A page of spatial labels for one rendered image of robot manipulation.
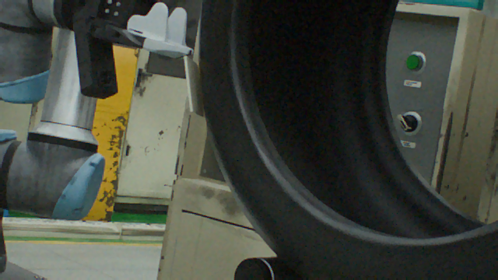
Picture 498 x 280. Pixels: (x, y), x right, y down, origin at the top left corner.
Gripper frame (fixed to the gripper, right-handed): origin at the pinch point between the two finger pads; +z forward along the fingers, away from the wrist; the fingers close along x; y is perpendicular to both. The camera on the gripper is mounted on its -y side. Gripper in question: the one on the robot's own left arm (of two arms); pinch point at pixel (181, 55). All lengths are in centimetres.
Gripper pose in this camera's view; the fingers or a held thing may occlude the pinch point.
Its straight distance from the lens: 127.9
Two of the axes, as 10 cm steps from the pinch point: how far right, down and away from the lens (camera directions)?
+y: 2.6, -9.6, -1.3
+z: 7.5, 2.8, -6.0
